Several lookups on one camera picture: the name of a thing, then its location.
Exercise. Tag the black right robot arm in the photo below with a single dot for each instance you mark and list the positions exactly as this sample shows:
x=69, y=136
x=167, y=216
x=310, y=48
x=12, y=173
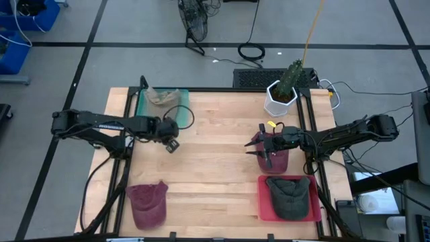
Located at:
x=346, y=136

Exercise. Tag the black beam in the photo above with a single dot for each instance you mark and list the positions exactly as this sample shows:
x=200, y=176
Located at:
x=386, y=178

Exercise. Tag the grey cart base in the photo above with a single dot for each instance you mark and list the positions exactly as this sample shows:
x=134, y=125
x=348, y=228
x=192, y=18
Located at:
x=15, y=80

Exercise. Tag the white sheet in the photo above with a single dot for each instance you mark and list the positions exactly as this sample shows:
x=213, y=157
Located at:
x=386, y=203

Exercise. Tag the maroon baseball cap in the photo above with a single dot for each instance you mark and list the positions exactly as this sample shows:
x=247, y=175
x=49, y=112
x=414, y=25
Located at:
x=148, y=208
x=277, y=164

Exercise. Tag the white hexagonal plant pot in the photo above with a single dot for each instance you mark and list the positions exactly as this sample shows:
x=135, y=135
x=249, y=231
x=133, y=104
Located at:
x=277, y=107

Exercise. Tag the black floor fan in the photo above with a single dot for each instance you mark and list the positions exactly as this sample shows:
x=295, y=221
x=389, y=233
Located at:
x=193, y=20

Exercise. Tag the dark grey baseball cap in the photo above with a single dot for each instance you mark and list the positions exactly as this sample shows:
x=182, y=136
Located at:
x=289, y=201

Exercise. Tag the grey cabinet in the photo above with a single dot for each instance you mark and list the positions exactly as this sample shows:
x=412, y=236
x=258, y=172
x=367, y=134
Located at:
x=421, y=141

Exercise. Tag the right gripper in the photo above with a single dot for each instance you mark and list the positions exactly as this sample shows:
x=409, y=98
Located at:
x=285, y=139

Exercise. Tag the black caster base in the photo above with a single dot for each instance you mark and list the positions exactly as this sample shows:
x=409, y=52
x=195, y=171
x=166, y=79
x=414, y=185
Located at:
x=4, y=111

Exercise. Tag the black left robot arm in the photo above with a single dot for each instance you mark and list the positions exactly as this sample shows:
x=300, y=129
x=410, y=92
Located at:
x=111, y=124

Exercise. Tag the grey desk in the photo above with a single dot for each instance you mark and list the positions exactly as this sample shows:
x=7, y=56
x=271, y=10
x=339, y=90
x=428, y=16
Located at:
x=415, y=201

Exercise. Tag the green cactus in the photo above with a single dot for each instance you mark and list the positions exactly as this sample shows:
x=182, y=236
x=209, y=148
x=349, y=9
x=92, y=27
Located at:
x=289, y=79

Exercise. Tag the green plastic tray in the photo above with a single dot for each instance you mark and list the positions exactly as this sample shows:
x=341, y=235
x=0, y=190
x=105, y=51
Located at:
x=183, y=111

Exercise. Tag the red plastic tray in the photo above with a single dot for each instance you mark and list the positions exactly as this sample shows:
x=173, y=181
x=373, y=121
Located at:
x=262, y=205

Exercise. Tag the laptop keyboard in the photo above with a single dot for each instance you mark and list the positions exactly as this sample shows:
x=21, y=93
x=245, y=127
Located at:
x=424, y=230

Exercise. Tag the black aluminium table frame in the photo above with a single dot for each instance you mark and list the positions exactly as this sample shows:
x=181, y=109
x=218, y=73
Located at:
x=215, y=89

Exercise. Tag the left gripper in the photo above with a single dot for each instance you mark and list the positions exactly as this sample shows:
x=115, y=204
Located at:
x=168, y=129

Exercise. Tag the white cup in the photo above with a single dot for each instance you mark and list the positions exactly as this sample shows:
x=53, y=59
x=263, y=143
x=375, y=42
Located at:
x=396, y=224

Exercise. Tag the blue storage bin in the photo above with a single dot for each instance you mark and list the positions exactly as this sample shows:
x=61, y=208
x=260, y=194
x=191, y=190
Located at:
x=47, y=20
x=16, y=57

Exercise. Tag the black computer case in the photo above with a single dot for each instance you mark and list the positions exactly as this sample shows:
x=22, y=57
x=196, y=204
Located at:
x=255, y=78

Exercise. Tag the beige baseball cap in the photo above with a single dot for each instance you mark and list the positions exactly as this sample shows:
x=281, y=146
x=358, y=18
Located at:
x=164, y=97

